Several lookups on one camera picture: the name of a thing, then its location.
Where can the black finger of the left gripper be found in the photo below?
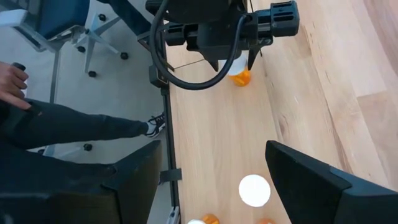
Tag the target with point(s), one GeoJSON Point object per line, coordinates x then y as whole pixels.
{"type": "Point", "coordinates": [253, 57]}
{"type": "Point", "coordinates": [214, 64]}

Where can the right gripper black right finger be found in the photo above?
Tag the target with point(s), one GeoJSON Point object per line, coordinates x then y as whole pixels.
{"type": "Point", "coordinates": [311, 193]}

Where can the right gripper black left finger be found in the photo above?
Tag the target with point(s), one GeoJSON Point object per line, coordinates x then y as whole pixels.
{"type": "Point", "coordinates": [124, 199]}

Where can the orange white-capped medicine bottle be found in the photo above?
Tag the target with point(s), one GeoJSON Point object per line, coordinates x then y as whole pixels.
{"type": "Point", "coordinates": [266, 221]}
{"type": "Point", "coordinates": [211, 219]}
{"type": "Point", "coordinates": [254, 190]}
{"type": "Point", "coordinates": [241, 79]}

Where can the grey office chair base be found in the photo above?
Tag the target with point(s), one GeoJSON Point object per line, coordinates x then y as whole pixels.
{"type": "Point", "coordinates": [88, 147]}

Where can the person's shoe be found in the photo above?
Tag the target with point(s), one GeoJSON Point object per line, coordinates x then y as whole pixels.
{"type": "Point", "coordinates": [155, 124]}

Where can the person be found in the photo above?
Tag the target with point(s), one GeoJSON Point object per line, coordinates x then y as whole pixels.
{"type": "Point", "coordinates": [130, 15]}
{"type": "Point", "coordinates": [62, 124]}

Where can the blue office chair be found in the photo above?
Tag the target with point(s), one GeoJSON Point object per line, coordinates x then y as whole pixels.
{"type": "Point", "coordinates": [62, 15]}

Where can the person's hand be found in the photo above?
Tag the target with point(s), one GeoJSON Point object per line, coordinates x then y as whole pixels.
{"type": "Point", "coordinates": [12, 87]}

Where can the black aluminium table frame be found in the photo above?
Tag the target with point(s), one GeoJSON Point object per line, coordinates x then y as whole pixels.
{"type": "Point", "coordinates": [169, 124]}

